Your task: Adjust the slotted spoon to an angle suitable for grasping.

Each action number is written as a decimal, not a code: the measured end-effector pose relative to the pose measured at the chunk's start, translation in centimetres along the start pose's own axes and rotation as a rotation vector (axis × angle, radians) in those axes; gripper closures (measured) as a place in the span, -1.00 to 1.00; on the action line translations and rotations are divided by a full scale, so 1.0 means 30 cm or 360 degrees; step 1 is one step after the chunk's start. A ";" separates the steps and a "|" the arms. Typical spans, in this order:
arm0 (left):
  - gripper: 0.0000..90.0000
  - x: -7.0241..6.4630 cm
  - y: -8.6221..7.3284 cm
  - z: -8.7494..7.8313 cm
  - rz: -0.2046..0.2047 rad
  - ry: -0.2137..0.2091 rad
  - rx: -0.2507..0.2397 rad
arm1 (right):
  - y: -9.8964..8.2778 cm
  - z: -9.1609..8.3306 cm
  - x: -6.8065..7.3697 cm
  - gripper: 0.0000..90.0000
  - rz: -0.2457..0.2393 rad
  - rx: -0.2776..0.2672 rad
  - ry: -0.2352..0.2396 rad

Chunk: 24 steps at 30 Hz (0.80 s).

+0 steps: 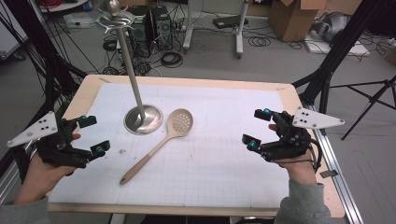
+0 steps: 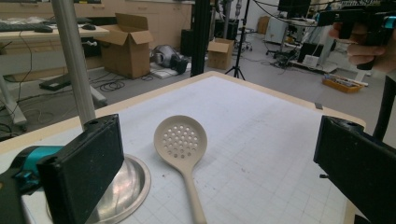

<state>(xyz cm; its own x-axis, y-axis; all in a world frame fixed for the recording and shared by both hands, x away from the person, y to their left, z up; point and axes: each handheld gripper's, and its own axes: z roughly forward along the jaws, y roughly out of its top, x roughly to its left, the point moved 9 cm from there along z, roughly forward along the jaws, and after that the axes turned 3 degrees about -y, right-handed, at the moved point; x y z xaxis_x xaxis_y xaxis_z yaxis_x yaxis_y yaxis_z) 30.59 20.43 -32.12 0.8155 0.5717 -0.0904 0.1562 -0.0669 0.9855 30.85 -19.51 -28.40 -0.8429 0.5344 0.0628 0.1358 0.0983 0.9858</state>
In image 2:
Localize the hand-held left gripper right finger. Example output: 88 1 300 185
313 115 396 224

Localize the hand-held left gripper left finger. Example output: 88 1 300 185
36 113 125 224

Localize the beige slotted spoon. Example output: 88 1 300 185
153 115 208 224

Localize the orange tray of tools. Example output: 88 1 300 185
321 74 365 93

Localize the flat black device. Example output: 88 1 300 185
39 73 73 91

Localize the black tripod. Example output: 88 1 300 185
224 0 252 80

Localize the metal stand with round base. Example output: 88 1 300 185
50 0 152 224

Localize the white grid mat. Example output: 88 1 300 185
0 76 353 224

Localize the small cardboard box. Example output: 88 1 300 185
206 37 235 71

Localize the white foam board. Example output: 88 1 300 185
150 63 179 79

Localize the large open cardboard box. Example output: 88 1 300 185
94 12 154 79

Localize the silver grey appliance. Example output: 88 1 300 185
150 44 190 75

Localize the black keyboard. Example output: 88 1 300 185
0 21 54 34

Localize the black post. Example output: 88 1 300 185
373 74 396 141

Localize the thin black cable coil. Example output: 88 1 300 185
99 79 126 92

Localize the black frame column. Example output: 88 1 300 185
190 0 213 77

